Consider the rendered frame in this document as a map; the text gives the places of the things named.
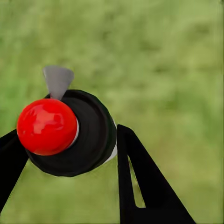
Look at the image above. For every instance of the insectifuge atomizer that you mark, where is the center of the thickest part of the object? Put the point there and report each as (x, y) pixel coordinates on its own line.
(69, 132)

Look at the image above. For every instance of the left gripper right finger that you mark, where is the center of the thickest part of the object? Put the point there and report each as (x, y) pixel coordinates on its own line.
(162, 204)

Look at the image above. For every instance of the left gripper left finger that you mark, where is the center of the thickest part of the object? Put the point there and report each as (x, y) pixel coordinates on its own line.
(13, 158)

